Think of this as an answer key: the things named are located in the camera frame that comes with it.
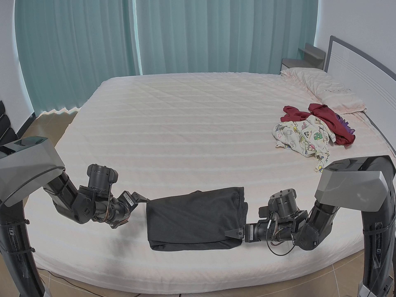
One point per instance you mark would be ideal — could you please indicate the black garment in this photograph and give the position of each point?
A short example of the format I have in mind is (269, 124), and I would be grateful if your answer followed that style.
(195, 218)

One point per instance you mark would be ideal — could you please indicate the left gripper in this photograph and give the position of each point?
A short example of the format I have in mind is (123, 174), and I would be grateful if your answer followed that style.
(127, 203)

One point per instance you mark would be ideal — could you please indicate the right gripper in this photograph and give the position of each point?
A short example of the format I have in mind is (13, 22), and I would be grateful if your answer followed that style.
(258, 232)

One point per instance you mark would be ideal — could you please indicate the cream pillow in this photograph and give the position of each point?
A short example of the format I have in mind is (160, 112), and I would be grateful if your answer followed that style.
(324, 85)

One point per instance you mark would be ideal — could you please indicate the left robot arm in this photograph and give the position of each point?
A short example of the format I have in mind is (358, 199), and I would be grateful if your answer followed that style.
(27, 165)

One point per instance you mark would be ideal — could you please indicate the grey bedside table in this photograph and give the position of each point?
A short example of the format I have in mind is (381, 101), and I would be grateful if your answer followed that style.
(301, 63)

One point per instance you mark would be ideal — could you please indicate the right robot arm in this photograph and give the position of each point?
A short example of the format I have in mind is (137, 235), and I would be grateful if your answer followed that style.
(355, 187)

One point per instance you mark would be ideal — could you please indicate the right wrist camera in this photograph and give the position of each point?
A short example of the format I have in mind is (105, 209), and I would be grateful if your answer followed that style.
(264, 212)

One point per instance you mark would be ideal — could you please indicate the white printed garment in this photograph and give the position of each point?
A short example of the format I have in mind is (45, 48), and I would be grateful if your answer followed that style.
(306, 138)

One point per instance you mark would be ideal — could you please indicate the blue-green curtain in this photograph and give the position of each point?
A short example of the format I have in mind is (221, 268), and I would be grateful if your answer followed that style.
(77, 42)
(229, 23)

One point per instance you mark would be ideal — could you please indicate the bed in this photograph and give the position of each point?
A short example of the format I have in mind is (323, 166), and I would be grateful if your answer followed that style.
(185, 128)

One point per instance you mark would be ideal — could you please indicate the dark red garment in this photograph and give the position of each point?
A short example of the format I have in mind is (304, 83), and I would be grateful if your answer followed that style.
(331, 119)

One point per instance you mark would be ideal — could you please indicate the purple garment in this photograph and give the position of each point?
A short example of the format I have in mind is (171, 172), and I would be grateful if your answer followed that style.
(347, 125)

